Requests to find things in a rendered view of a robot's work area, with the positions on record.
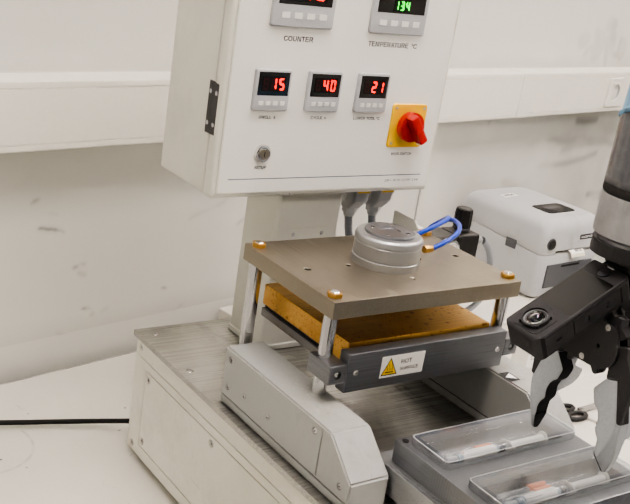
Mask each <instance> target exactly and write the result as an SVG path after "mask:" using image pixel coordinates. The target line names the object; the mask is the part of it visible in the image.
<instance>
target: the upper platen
mask: <svg viewBox="0 0 630 504"><path fill-rule="evenodd" d="M263 303H264V304H265V307H262V310H261V315H262V316H264V317H265V318H266V319H268V320H269V321H270V322H272V323H273V324H274V325H276V326H277V327H278V328H280V329H281V330H282V331H284V332H285V333H286V334H287V335H289V336H290V337H291V338H293V339H294V340H295V341H297V342H298V343H299V344H301V345H302V346H303V347H305V348H306V349H307V350H309V351H310V352H311V351H318V347H319V341H320V334H321V328H322V322H323V316H324V314H323V313H321V312H320V311H318V310H317V309H315V308H314V307H312V306H311V305H310V304H308V303H307V302H305V301H304V300H302V299H301V298H299V297H298V296H296V295H295V294H294V293H292V292H291V291H289V290H288V289H286V288H285V287H283V286H282V285H281V284H279V283H269V284H265V291H264V298H263ZM489 324H490V323H489V322H488V321H486V320H484V319H482V318H481V317H479V316H477V315H475V314H474V313H472V312H470V311H469V310H467V309H465V308H463V307H462V306H460V305H458V304H455V305H447V306H439V307H431V308H423V309H416V310H408V311H400V312H392V313H384V314H377V315H369V316H361V317H353V318H345V319H338V325H337V331H336V337H335V342H334V348H333V355H334V356H336V357H337V358H338V359H340V354H341V350H342V349H346V348H353V347H359V346H366V345H373V344H380V343H386V342H393V341H400V340H406V339H413V338H420V337H427V336H433V335H440V334H447V333H453V332H460V331H467V330H473V329H480V328H487V327H489Z"/></svg>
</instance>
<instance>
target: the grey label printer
mask: <svg viewBox="0 0 630 504"><path fill-rule="evenodd" d="M463 206H468V207H470V208H472V209H473V218H472V223H471V227H470V230H472V231H474V232H476V233H478V234H479V235H480V236H484V237H485V238H486V239H487V240H488V241H489V243H490V245H491V248H492V251H493V260H494V263H493V267H495V268H497V269H499V270H501V271H511V272H513V273H514V275H515V278H516V279H518V280H520V281H521V286H520V291H519V292H520V293H522V294H524V295H526V296H528V297H539V296H540V295H542V294H543V293H545V292H546V291H548V290H549V289H551V288H552V287H554V286H555V285H557V284H558V283H559V282H561V281H562V280H564V279H565V278H567V277H568V276H570V275H571V274H573V273H574V272H576V271H577V270H579V269H580V268H582V267H583V266H585V265H586V264H588V263H589V262H591V261H592V260H594V257H595V253H594V252H593V251H591V249H590V248H589V245H590V241H591V237H592V234H593V232H594V231H595V230H594V229H593V223H594V219H595V215H593V214H592V213H590V212H588V211H586V210H583V209H581V208H578V207H576V206H573V205H570V204H568V203H565V202H562V201H560V200H557V199H554V198H552V197H549V196H547V195H544V194H541V193H539V192H536V191H533V190H531V189H527V188H523V187H508V188H497V189H485V190H478V191H474V192H472V193H470V194H469V195H467V197H466V198H465V200H464V204H463ZM475 257H476V258H478V259H480V260H482V261H483V262H485V263H487V258H486V252H485V249H484V247H483V245H482V244H480V245H478V246H477V251H476V256H475Z"/></svg>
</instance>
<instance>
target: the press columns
mask: <svg viewBox="0 0 630 504"><path fill-rule="evenodd" d="M261 278H262V271H260V270H259V269H257V268H256V267H255V266H253V265H252V264H249V271H248V278H247V286H246V293H245V300H244V307H243V315H242V322H241V329H240V336H239V344H247V343H252V341H253V334H254V327H255V320H256V313H257V306H258V299H259V292H260V285H261ZM509 298H510V297H509ZM509 298H501V299H495V303H494V307H493V312H492V316H491V321H490V325H489V327H494V326H500V327H502V328H503V325H504V321H505V316H506V312H507V307H508V303H509ZM337 325H338V320H331V319H330V318H328V317H327V316H325V315H324V316H323V322H322V328H321V334H320V341H319V347H318V353H317V354H318V356H321V357H324V358H330V357H332V354H333V348H334V342H335V337H336V331H337ZM239 344H238V345H239ZM326 389H327V385H326V384H325V383H323V382H322V381H321V380H319V379H318V378H317V377H316V376H314V377H313V383H312V389H311V392H312V393H313V394H315V395H319V396H322V395H325V394H326Z"/></svg>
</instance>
